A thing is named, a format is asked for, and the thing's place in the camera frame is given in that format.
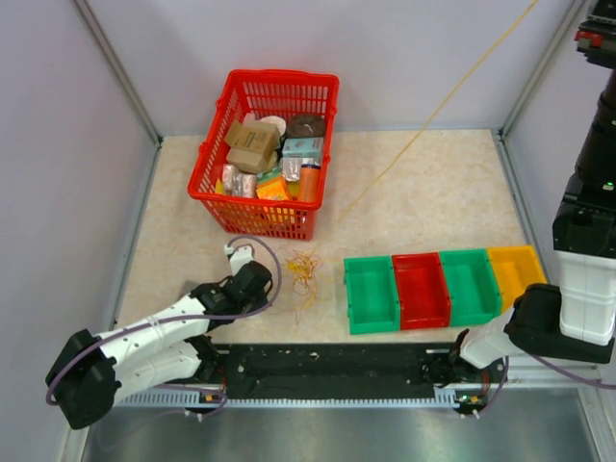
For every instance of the teal snack box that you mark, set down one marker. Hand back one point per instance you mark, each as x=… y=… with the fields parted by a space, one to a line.
x=303 y=147

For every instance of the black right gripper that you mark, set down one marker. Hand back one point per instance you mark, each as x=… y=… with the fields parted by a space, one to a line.
x=598 y=40

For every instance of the right green plastic bin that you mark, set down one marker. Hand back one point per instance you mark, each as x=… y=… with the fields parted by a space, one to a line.
x=473 y=290

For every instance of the red plastic shopping basket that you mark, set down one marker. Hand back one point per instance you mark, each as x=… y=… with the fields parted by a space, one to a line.
x=264 y=92

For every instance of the red plastic bin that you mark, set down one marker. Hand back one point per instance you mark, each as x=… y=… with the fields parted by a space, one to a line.
x=422 y=291

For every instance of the pink wrapped snack pack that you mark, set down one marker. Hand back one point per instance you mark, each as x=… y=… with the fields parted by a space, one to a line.
x=237 y=183

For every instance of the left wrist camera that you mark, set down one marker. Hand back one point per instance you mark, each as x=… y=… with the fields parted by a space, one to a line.
x=238 y=256

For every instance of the green plastic bin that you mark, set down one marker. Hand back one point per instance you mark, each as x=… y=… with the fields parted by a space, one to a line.
x=372 y=295
x=473 y=290

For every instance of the orange yellow sticky notes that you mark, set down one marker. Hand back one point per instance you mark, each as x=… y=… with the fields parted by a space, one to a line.
x=273 y=187

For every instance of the orange bottle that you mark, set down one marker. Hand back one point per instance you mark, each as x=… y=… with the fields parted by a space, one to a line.
x=309 y=182

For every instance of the left green plastic bin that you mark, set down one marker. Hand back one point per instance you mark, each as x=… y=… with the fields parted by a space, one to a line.
x=372 y=295

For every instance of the small brown cardboard box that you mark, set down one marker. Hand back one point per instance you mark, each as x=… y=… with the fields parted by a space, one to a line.
x=248 y=161

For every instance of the silver foil snack pack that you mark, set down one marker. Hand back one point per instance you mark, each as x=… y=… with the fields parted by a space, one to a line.
x=291 y=167

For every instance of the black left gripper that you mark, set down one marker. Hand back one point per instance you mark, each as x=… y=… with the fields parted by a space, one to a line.
x=261 y=301

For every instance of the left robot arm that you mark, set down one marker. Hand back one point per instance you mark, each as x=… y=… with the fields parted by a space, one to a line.
x=93 y=373

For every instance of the white round plate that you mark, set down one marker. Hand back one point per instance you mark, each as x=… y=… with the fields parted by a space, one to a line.
x=274 y=120

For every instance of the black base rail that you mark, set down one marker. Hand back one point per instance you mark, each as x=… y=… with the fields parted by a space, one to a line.
x=340 y=371

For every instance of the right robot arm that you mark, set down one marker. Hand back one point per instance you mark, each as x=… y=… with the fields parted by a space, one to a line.
x=574 y=320

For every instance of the yellow plastic bin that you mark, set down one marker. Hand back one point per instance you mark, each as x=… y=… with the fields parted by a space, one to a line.
x=515 y=268

